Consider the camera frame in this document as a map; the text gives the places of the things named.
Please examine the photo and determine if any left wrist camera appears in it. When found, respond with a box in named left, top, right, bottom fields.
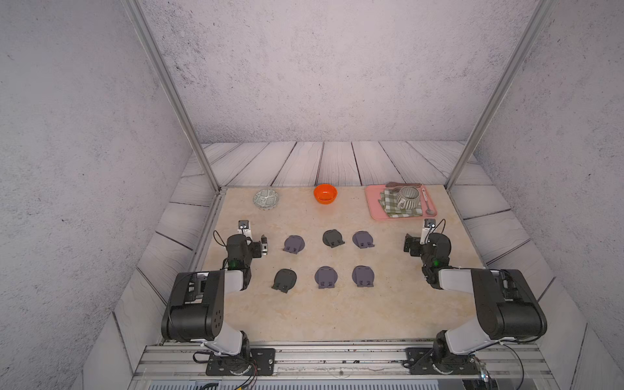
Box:
left=238, top=220, right=252, bottom=239

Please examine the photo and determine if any purple stand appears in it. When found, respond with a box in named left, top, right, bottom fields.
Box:
left=352, top=231, right=375, bottom=249
left=352, top=265, right=375, bottom=288
left=283, top=235, right=306, bottom=254
left=315, top=266, right=338, bottom=289

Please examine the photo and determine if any brown wooden spoon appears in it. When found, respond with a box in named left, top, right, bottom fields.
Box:
left=385, top=182, right=422, bottom=189

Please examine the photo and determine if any metal spoon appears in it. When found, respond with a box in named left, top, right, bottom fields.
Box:
left=422, top=188, right=436, bottom=216

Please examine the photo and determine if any right aluminium frame post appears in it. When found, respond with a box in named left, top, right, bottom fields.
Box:
left=445, top=0, right=557, bottom=193

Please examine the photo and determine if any pink tray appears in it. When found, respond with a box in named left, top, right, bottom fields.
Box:
left=365, top=185, right=438, bottom=221

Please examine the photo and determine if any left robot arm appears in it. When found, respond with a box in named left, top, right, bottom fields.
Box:
left=161, top=234, right=268, bottom=359

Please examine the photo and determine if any ribbed grey cup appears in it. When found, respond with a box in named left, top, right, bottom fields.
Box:
left=396, top=186, right=420, bottom=210

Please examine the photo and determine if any green checkered cloth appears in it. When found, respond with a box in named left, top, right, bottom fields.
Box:
left=379, top=188, right=423, bottom=219

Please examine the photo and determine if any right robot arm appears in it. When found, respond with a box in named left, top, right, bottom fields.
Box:
left=404, top=232, right=548, bottom=368

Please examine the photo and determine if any aluminium frame post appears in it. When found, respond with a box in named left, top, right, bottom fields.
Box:
left=445, top=0, right=557, bottom=193
left=122, top=0, right=221, bottom=193

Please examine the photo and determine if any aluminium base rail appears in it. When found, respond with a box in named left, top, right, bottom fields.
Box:
left=129, top=340, right=558, bottom=389

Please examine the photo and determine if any left aluminium frame post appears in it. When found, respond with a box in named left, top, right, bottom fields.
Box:
left=122, top=0, right=221, bottom=193

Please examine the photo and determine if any orange bowl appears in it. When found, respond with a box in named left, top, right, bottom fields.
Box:
left=314, top=184, right=338, bottom=205

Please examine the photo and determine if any green patterned bowl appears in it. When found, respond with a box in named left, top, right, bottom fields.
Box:
left=253, top=188, right=280, bottom=211

